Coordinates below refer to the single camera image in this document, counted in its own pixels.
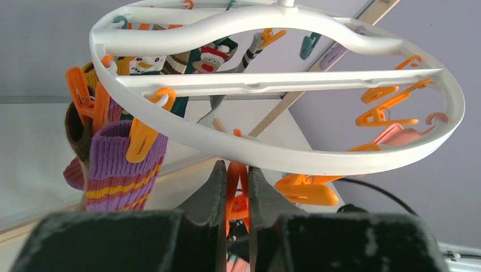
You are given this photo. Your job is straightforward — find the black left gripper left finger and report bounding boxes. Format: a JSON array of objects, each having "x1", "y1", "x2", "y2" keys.
[{"x1": 11, "y1": 160, "x2": 226, "y2": 271}]

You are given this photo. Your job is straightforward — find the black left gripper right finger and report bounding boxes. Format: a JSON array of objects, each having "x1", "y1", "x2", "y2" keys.
[{"x1": 248, "y1": 167, "x2": 449, "y2": 271}]

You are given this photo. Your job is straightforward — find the orange clothespin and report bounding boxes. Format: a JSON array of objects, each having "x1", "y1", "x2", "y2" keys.
[
  {"x1": 225, "y1": 128, "x2": 251, "y2": 237},
  {"x1": 274, "y1": 173, "x2": 344, "y2": 206},
  {"x1": 125, "y1": 87, "x2": 176, "y2": 163},
  {"x1": 355, "y1": 78, "x2": 433, "y2": 127}
]

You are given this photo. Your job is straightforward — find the purple striped sock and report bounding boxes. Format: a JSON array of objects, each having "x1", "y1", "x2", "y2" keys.
[{"x1": 85, "y1": 120, "x2": 168, "y2": 212}]

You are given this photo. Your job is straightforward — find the white round sock hanger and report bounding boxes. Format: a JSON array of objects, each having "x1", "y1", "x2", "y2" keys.
[{"x1": 90, "y1": 1, "x2": 465, "y2": 176}]

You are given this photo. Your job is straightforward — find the red sock purple toe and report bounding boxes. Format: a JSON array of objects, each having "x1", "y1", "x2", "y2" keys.
[{"x1": 63, "y1": 157, "x2": 90, "y2": 191}]

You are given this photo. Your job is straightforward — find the pink clothespin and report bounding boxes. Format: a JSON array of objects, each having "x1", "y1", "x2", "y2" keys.
[{"x1": 373, "y1": 112, "x2": 449, "y2": 146}]

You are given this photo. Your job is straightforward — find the tan brown ribbed sock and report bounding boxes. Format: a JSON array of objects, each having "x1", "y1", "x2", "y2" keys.
[{"x1": 64, "y1": 101, "x2": 93, "y2": 165}]

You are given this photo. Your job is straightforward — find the green christmas hanging sock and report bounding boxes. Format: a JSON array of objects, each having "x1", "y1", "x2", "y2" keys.
[{"x1": 165, "y1": 37, "x2": 239, "y2": 119}]

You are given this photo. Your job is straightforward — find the purple clothespin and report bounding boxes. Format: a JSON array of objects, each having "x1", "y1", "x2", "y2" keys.
[{"x1": 319, "y1": 42, "x2": 348, "y2": 71}]

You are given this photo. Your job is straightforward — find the teal clothespin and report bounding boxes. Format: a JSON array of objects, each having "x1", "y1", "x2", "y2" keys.
[{"x1": 299, "y1": 32, "x2": 322, "y2": 60}]

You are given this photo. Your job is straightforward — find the grey striped hanging sock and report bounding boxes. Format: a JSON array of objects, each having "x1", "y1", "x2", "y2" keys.
[{"x1": 197, "y1": 32, "x2": 264, "y2": 127}]

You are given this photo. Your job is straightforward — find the wooden drying rack frame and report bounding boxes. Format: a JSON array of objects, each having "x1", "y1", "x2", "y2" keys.
[{"x1": 212, "y1": 0, "x2": 401, "y2": 139}]

